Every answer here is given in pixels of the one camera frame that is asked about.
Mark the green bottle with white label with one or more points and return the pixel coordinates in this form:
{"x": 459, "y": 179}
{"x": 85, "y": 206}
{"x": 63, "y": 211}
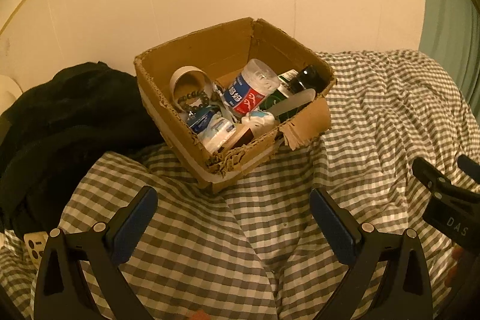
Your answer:
{"x": 309, "y": 78}

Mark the plastic bottle with blue label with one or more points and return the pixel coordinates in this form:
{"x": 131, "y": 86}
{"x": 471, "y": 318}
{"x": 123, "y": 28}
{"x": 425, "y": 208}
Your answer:
{"x": 243, "y": 91}

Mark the white tape roll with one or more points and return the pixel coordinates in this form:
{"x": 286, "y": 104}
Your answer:
{"x": 187, "y": 70}

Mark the brown cardboard box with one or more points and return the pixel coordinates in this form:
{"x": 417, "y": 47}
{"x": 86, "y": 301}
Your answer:
{"x": 195, "y": 50}

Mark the white tissue pack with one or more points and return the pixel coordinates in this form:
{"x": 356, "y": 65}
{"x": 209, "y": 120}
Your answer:
{"x": 219, "y": 132}

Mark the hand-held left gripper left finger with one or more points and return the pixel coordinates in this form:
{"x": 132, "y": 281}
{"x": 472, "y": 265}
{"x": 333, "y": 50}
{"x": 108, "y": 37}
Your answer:
{"x": 135, "y": 226}

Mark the white power strip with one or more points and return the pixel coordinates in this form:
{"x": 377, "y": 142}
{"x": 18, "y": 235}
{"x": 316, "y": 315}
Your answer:
{"x": 35, "y": 248}

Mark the person's right hand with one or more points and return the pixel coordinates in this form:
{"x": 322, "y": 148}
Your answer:
{"x": 454, "y": 263}

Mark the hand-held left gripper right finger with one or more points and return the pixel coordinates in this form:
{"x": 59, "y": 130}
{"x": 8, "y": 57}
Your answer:
{"x": 333, "y": 230}

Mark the blue printed tissue pack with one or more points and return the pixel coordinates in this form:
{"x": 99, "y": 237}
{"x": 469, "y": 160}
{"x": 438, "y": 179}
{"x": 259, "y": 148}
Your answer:
{"x": 200, "y": 119}

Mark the small brown box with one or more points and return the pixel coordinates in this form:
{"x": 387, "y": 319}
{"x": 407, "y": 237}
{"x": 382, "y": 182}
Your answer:
{"x": 240, "y": 140}

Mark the black cloth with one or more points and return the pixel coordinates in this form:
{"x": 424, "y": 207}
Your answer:
{"x": 75, "y": 117}

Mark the green curtain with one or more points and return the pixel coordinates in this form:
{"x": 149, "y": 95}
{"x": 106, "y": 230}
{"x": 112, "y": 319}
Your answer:
{"x": 450, "y": 24}

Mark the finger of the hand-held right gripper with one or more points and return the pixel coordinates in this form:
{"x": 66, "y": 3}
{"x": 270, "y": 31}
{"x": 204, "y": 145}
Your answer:
{"x": 431, "y": 175}
{"x": 470, "y": 168}

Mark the grey checkered blanket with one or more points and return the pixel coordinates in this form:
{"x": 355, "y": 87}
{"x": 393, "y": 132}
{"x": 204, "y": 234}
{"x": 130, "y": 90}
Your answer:
{"x": 225, "y": 248}

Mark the white and blue tube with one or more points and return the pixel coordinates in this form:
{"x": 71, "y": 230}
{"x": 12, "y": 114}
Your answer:
{"x": 260, "y": 121}

